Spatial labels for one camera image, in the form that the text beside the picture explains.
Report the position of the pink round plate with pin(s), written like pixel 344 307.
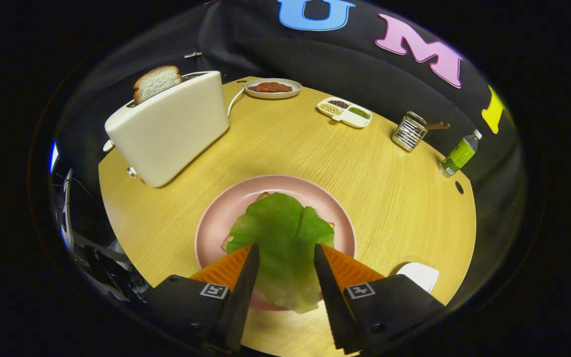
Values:
pixel 226 208

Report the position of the green lettuce leaf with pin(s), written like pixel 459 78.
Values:
pixel 285 233

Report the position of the cream white toaster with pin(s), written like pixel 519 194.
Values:
pixel 166 134

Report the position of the white square plate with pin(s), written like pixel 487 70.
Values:
pixel 419 275

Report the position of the toasted white bread slice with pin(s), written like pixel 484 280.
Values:
pixel 156 82

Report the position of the red meat patty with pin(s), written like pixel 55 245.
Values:
pixel 269 88

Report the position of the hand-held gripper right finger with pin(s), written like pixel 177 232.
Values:
pixel 332 297

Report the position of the white divided seed dish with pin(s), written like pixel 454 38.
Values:
pixel 345 119

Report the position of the green label water bottle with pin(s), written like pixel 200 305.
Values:
pixel 459 154

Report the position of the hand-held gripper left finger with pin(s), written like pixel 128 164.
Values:
pixel 240 297

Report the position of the silver cloth clip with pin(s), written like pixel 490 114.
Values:
pixel 193 54

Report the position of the oval grey plate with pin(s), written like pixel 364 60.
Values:
pixel 271 95

